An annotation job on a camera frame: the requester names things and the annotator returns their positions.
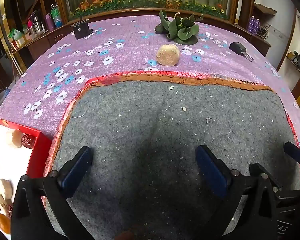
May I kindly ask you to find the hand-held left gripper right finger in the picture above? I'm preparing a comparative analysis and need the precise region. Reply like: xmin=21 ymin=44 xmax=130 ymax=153
xmin=195 ymin=144 xmax=282 ymax=240

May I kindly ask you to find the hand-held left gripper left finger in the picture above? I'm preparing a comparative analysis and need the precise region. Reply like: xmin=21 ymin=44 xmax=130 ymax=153
xmin=11 ymin=146 xmax=94 ymax=240

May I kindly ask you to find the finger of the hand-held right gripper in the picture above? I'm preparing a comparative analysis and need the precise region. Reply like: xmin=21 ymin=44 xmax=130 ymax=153
xmin=284 ymin=141 xmax=300 ymax=167

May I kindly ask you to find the red box white inside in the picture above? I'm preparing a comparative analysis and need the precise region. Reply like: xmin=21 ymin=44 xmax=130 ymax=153
xmin=0 ymin=117 xmax=52 ymax=235

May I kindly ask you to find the pale round yam slice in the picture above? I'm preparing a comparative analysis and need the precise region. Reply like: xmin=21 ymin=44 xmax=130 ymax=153
xmin=5 ymin=129 xmax=23 ymax=148

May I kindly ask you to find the grey felt mat red edge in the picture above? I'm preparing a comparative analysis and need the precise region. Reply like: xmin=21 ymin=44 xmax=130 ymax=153
xmin=41 ymin=70 xmax=300 ymax=240

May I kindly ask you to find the orange dried fruit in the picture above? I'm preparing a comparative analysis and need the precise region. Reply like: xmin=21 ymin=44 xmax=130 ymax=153
xmin=0 ymin=213 xmax=12 ymax=234

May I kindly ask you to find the dark tool on shelf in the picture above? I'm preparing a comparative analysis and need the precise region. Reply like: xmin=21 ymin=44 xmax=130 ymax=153
xmin=287 ymin=51 xmax=300 ymax=69

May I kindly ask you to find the black car key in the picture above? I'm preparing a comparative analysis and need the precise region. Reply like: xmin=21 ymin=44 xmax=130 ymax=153
xmin=229 ymin=42 xmax=255 ymax=62

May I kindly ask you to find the beige round fibrous block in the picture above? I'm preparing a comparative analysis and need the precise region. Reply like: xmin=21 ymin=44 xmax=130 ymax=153
xmin=155 ymin=44 xmax=180 ymax=67

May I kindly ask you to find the black cylindrical holder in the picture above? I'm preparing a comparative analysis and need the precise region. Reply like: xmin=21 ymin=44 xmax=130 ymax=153
xmin=70 ymin=17 xmax=93 ymax=40

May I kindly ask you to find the purple floral tablecloth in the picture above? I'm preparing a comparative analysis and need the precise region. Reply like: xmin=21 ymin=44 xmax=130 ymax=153
xmin=0 ymin=14 xmax=300 ymax=160

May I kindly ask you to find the green artificial leaf plant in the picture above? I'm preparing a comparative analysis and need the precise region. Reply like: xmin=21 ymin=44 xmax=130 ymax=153
xmin=154 ymin=9 xmax=205 ymax=46

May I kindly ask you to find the green packet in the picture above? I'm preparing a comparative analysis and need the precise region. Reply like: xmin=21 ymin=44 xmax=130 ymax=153
xmin=9 ymin=28 xmax=24 ymax=40

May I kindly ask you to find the pink bottle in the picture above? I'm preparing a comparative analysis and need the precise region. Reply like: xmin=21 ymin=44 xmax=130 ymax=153
xmin=45 ymin=13 xmax=55 ymax=32

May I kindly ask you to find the steel thermos flask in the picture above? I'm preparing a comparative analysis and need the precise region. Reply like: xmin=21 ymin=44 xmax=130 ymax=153
xmin=31 ymin=10 xmax=45 ymax=34

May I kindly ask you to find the green bottle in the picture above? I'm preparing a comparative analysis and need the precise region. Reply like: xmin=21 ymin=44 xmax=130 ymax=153
xmin=51 ymin=4 xmax=63 ymax=28

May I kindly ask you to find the bundle of dark cables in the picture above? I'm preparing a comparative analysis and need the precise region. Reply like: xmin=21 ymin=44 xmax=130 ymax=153
xmin=260 ymin=25 xmax=272 ymax=38

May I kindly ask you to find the wooden wall shelf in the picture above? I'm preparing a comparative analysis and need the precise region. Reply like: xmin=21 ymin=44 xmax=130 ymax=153
xmin=254 ymin=3 xmax=277 ymax=15

